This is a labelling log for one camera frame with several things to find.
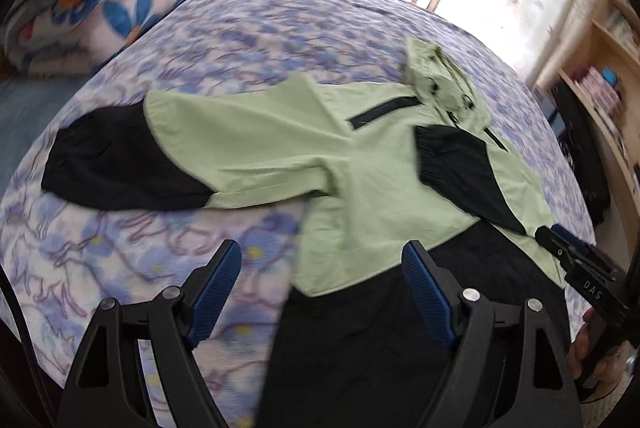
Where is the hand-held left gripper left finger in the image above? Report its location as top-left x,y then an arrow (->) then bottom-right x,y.
57,239 -> 243,428

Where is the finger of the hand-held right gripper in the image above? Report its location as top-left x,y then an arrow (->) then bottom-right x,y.
535,224 -> 601,268

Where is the dark hanging cloth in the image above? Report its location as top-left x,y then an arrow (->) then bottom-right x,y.
550,81 -> 612,225

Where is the green and black jacket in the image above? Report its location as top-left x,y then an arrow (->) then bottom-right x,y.
41,37 -> 576,428

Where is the person's right hand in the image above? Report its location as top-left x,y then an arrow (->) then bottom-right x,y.
567,308 -> 632,401

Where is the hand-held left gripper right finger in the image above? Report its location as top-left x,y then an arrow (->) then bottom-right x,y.
401,241 -> 583,428

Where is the wooden bookshelf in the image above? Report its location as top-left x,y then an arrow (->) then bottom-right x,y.
532,0 -> 640,259

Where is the purple floral bedsheet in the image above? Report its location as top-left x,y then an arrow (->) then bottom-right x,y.
0,0 -> 598,428

